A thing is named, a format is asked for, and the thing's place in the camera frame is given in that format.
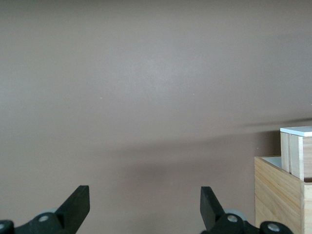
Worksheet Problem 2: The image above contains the white-fronted wooden drawer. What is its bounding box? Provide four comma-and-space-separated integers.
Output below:
280, 126, 312, 183

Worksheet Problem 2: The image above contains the light wooden drawer cabinet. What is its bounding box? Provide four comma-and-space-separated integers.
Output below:
254, 156, 312, 234

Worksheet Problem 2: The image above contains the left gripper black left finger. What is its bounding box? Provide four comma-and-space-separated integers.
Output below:
0, 185, 90, 234

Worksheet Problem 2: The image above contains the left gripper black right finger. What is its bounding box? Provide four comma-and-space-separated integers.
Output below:
199, 186, 293, 234

